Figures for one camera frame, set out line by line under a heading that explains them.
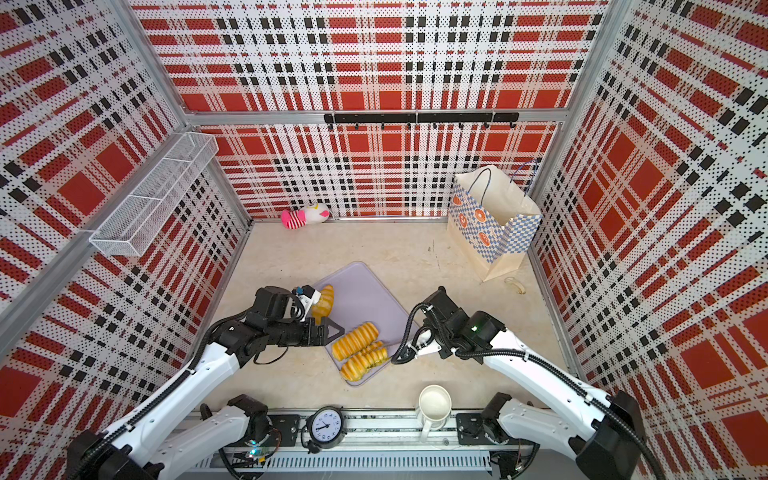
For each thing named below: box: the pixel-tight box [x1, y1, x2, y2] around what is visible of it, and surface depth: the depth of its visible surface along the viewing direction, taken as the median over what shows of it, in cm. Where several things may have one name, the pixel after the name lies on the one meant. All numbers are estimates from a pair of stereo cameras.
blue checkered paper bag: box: [447, 165, 542, 282], surface depth 95 cm
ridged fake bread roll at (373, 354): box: [340, 341, 389, 382], surface depth 83 cm
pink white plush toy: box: [281, 203, 331, 230], surface depth 117 cm
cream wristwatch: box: [504, 277, 526, 294], surface depth 101 cm
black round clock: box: [301, 405, 347, 454], surface depth 73 cm
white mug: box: [417, 384, 452, 443], surface depth 75 cm
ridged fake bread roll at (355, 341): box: [332, 322, 380, 361], surface depth 88 cm
